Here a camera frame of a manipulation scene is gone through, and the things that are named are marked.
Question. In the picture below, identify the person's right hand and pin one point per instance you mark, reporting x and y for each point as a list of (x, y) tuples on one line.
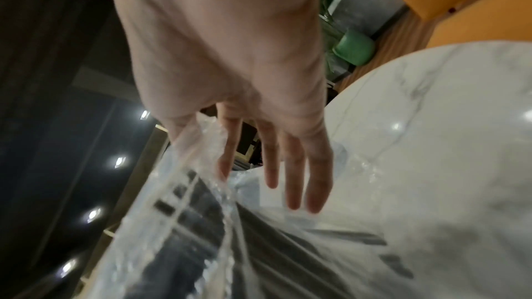
[(216, 45)]

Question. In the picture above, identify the green stool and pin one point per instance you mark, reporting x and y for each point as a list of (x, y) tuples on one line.
[(353, 46)]

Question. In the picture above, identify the clear plastic bag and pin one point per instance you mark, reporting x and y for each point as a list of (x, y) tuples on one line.
[(187, 225)]

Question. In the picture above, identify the ceiling spotlight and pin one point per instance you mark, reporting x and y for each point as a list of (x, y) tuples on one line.
[(119, 161), (144, 114), (93, 215), (68, 266)]

